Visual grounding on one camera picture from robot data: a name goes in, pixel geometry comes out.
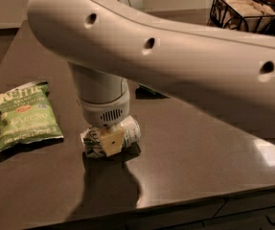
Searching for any dark cabinet drawer front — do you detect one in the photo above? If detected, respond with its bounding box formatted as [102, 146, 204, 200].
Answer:
[29, 187, 275, 230]

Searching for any white napkins stack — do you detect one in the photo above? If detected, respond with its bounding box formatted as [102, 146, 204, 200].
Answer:
[217, 0, 275, 34]

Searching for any green Kettle chips bag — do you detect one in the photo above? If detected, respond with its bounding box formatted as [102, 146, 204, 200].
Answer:
[0, 81, 63, 152]

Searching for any green snack bag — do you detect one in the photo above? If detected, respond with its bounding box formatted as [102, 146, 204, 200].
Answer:
[139, 84, 157, 95]

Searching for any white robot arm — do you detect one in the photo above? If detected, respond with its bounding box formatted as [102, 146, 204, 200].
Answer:
[28, 0, 275, 145]

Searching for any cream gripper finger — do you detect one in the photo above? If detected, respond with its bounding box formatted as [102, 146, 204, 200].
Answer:
[99, 125, 125, 157]

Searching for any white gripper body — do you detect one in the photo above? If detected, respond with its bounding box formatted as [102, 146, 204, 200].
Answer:
[78, 86, 130, 127]

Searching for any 7up soda can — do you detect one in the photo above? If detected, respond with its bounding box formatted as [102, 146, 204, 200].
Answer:
[80, 116, 141, 159]

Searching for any black wire napkin basket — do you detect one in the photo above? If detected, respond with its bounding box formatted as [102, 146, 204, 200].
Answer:
[209, 0, 275, 36]

